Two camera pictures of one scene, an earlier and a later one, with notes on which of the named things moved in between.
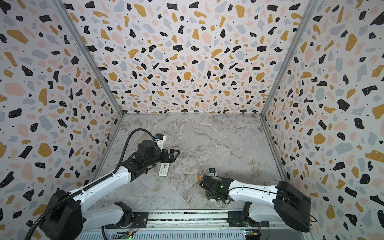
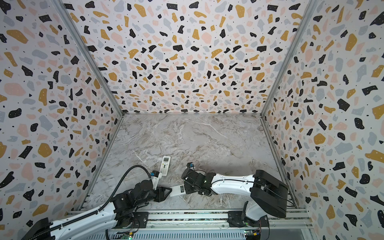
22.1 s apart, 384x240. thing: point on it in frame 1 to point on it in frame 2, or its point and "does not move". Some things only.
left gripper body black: [164, 157] to [159, 195]
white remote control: [164, 169] does not move
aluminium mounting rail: [195, 224] does not move
